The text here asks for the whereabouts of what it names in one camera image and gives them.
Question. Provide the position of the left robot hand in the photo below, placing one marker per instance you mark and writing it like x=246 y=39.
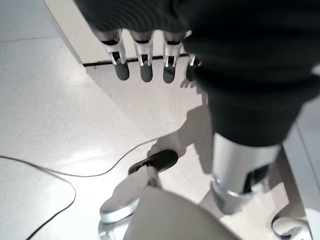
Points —
x=250 y=62

